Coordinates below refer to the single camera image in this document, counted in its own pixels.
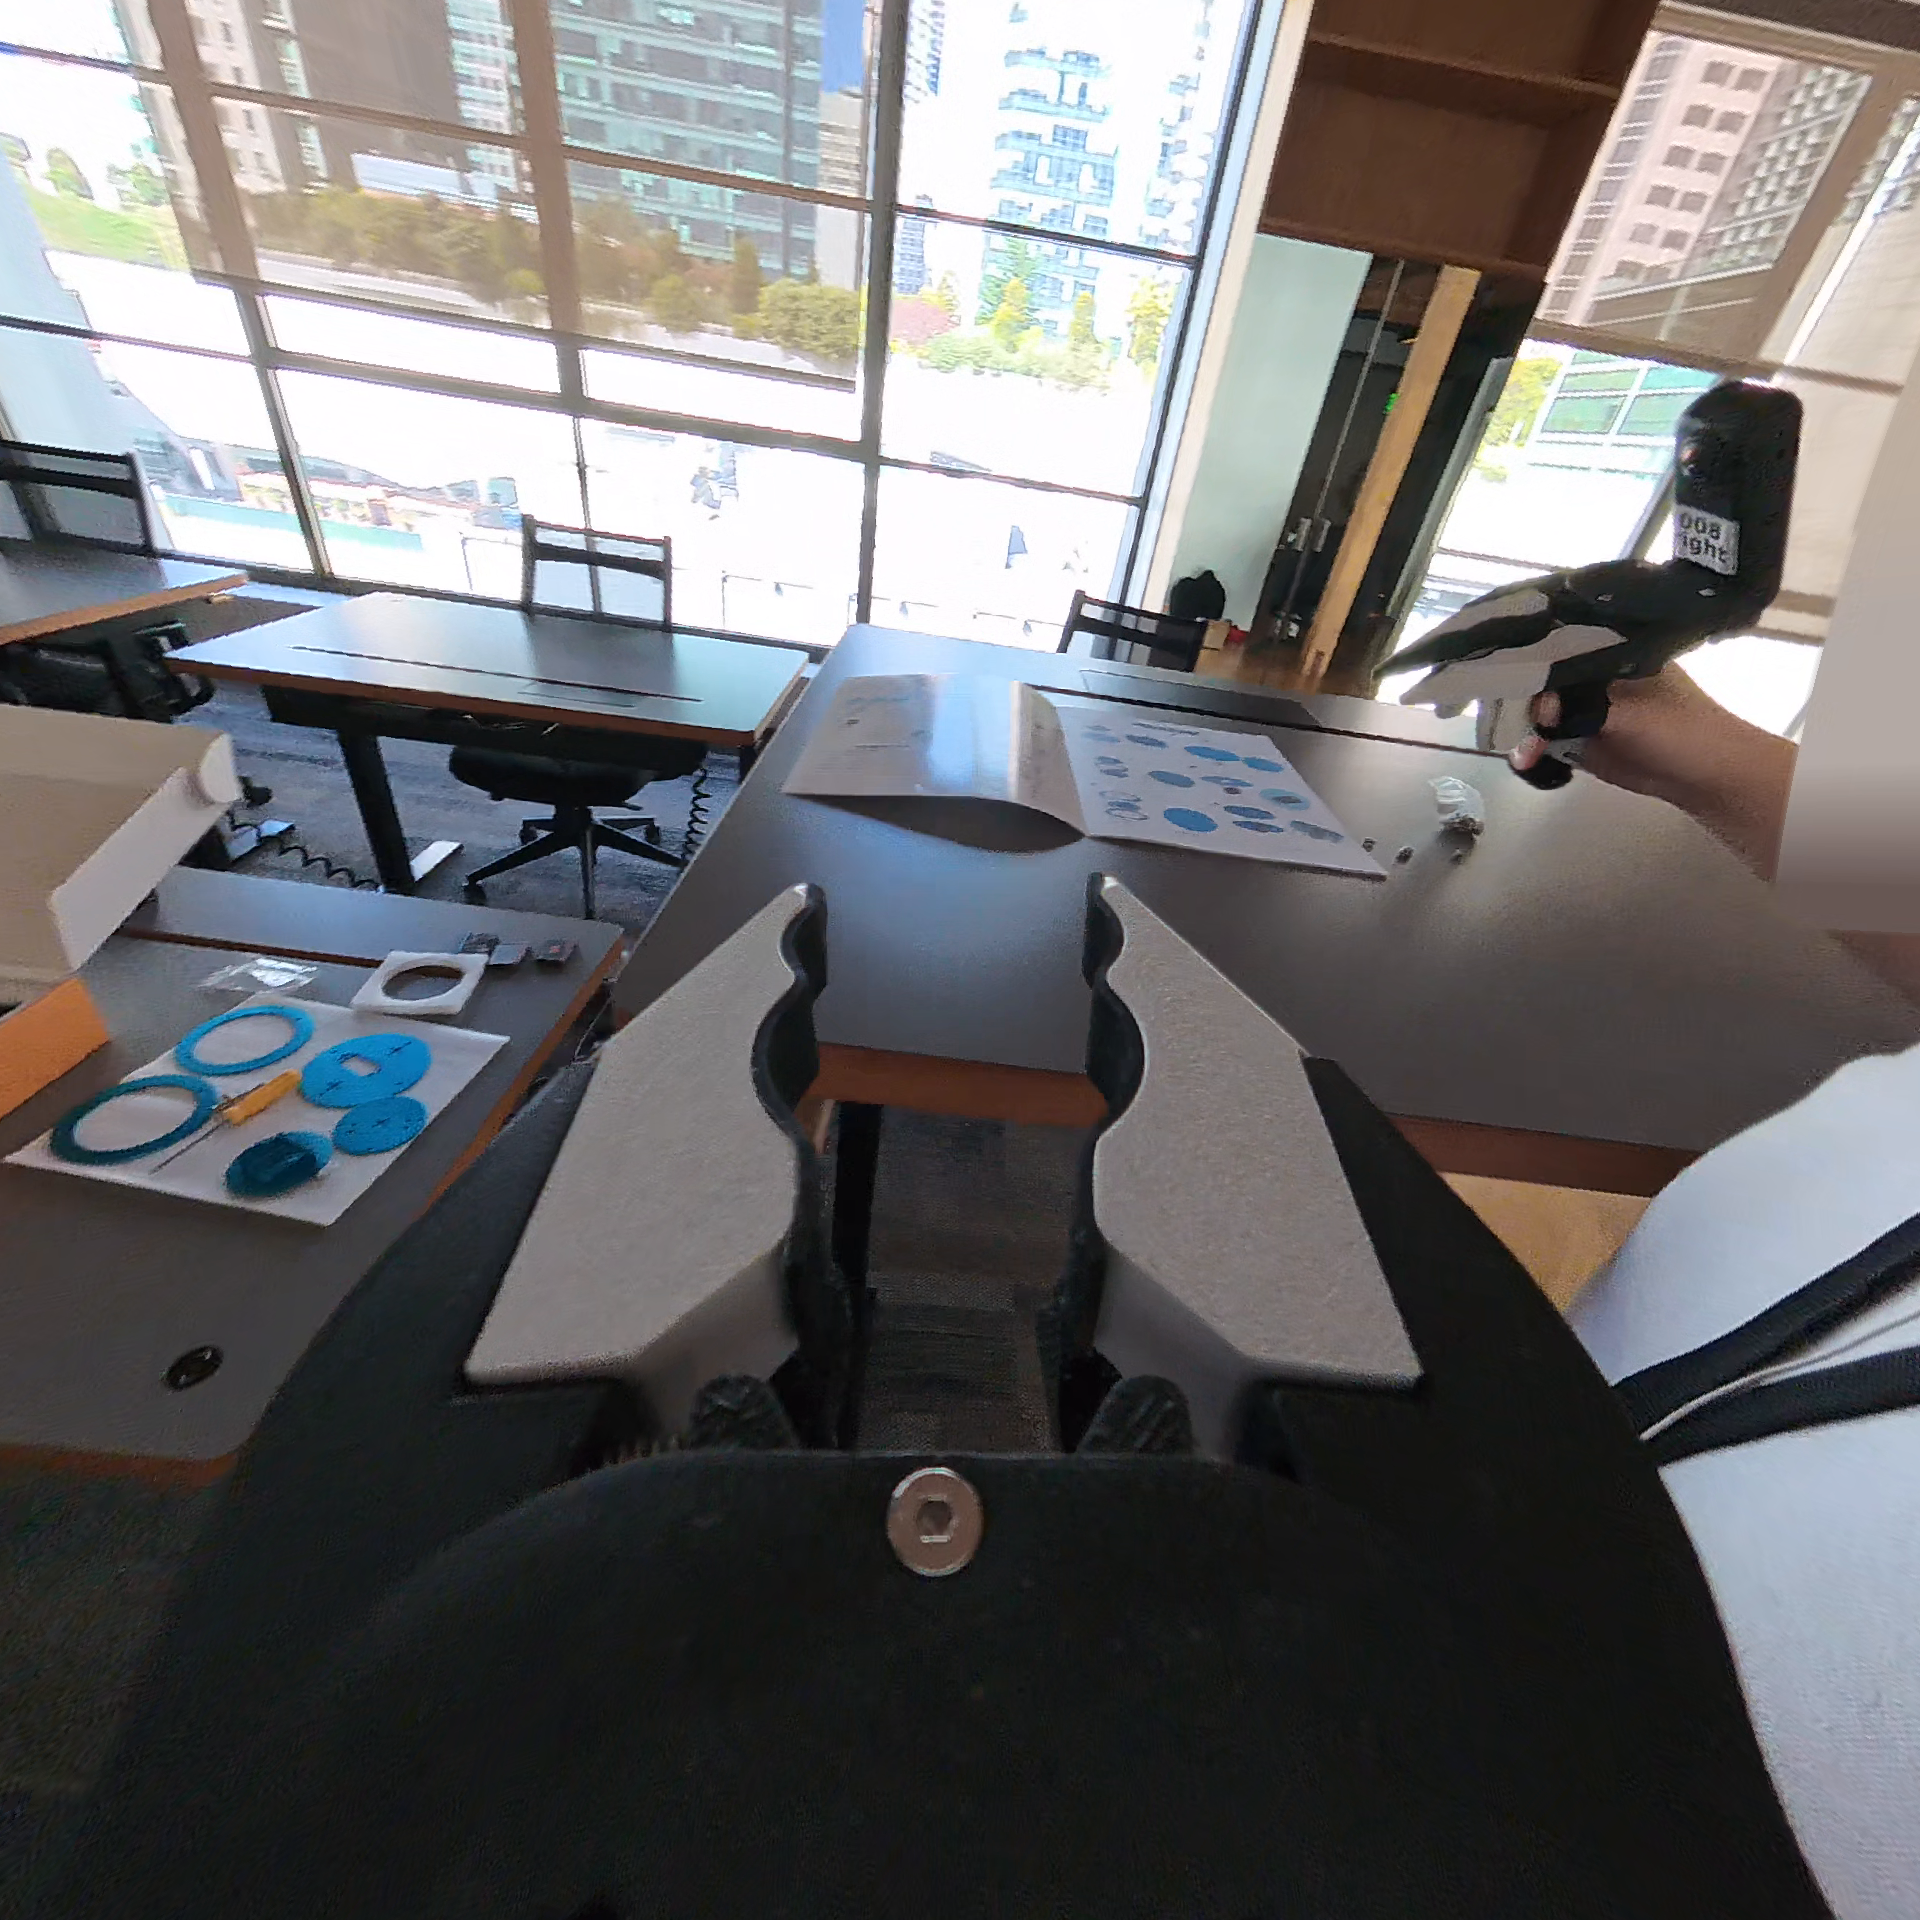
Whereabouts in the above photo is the light blue metal ring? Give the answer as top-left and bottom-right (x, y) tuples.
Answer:
(175, 998), (317, 1077)

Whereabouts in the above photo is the wooden shelf unit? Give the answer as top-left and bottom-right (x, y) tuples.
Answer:
(1257, 0), (1665, 284)

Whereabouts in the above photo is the person's right forearm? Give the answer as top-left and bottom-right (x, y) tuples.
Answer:
(1740, 696), (1801, 891)

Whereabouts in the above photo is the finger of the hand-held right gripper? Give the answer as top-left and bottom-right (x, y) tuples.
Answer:
(1372, 576), (1579, 678)
(1398, 620), (1634, 753)

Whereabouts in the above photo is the person's white shirt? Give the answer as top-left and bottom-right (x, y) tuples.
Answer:
(1567, 1042), (1920, 1920)

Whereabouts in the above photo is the black desk cable hatch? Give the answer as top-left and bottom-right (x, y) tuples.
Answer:
(1078, 667), (1446, 739)

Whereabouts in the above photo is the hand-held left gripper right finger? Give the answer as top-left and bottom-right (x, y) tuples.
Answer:
(1083, 876), (1424, 1459)

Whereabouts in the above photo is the black slat-back chair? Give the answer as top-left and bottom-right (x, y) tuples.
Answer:
(1056, 588), (1211, 672)
(0, 437), (159, 557)
(519, 513), (675, 628)

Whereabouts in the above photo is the teal metal ring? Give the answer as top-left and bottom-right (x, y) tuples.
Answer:
(49, 1072), (223, 1166)

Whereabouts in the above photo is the person's right hand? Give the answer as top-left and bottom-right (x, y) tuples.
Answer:
(1510, 658), (1750, 842)

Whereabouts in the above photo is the black swivel office chair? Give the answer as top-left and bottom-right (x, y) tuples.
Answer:
(0, 609), (216, 724)
(448, 719), (710, 921)

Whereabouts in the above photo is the wood-edged black office desk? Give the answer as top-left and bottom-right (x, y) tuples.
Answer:
(0, 535), (252, 648)
(162, 588), (813, 899)

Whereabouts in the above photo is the blue disc with rectangular slot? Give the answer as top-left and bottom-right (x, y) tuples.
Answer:
(301, 1030), (433, 1112)

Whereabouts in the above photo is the white foam square frame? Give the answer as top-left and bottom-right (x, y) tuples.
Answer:
(350, 948), (489, 1023)

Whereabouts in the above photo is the yellow-handled screwdriver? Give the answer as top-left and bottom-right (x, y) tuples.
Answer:
(148, 1068), (302, 1174)

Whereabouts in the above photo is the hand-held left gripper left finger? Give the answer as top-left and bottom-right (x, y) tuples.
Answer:
(464, 882), (829, 1390)

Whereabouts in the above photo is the white foam sheet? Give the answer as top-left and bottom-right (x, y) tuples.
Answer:
(7, 990), (514, 1223)

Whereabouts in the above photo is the window with roller blind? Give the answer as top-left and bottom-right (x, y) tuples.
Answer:
(1424, 0), (1920, 721)

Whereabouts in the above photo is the open instruction booklet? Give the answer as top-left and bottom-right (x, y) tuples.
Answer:
(779, 672), (1387, 879)

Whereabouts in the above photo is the large grid window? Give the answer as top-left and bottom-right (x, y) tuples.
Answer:
(0, 0), (1253, 632)

